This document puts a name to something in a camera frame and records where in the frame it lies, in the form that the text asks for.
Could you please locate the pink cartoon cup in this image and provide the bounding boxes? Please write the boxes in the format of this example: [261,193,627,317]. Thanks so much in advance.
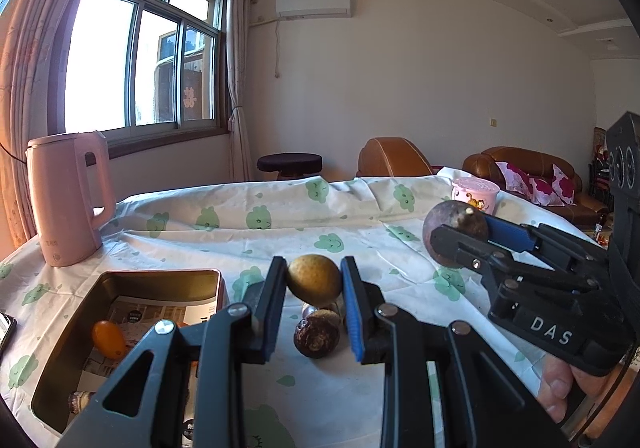
[451,178,501,215]

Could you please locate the pink patterned curtain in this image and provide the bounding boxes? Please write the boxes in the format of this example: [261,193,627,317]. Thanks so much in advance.
[0,0,121,249]

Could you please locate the black round stool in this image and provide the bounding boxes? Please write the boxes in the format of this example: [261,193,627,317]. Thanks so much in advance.
[257,153,323,180]

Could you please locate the pink flowered cushion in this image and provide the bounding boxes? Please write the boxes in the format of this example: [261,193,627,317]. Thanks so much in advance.
[552,164,578,205]
[495,161,561,206]

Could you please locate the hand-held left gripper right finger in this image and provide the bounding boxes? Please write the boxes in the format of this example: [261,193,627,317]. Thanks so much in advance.
[340,255,571,448]

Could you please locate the small yellow-brown fruit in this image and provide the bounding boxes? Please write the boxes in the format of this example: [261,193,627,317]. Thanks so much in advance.
[286,254,344,303]

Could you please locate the white air conditioner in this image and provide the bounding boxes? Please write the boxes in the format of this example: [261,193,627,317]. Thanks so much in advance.
[275,0,351,19]

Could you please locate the brown leather sofa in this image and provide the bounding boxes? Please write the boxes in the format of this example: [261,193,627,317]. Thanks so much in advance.
[462,146,610,228]

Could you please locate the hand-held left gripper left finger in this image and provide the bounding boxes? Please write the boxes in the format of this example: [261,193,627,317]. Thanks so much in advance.
[60,255,289,448]

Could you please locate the pink metal tin box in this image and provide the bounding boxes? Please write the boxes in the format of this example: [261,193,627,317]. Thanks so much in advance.
[31,269,230,448]

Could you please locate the beige narrow curtain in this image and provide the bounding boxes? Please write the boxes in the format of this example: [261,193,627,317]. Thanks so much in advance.
[222,0,258,183]

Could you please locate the pink electric kettle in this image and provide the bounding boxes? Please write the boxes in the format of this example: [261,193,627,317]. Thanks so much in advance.
[25,131,117,268]

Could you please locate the purple passion fruit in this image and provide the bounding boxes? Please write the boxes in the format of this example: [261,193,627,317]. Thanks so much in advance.
[422,199,490,269]

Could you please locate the person's right hand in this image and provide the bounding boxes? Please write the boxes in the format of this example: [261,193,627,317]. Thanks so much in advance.
[536,352,626,424]

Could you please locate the brown leather armchair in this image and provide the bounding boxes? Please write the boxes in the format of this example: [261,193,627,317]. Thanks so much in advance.
[356,137,435,178]

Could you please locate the black smartphone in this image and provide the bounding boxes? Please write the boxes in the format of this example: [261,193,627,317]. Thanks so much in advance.
[0,312,17,359]

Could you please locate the white green-print tablecloth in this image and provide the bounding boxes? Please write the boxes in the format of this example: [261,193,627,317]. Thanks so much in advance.
[0,173,616,448]

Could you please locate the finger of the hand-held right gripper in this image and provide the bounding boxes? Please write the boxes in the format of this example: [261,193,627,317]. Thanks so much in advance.
[431,223,602,300]
[482,215,609,280]

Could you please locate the orange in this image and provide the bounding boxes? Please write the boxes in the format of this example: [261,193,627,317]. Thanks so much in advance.
[91,321,127,360]

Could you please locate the sliding glass window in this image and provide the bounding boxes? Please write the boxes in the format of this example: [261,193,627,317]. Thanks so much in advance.
[62,0,228,139]

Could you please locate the printed paper liner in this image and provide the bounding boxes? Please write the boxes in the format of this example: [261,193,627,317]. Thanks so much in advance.
[82,295,223,429]

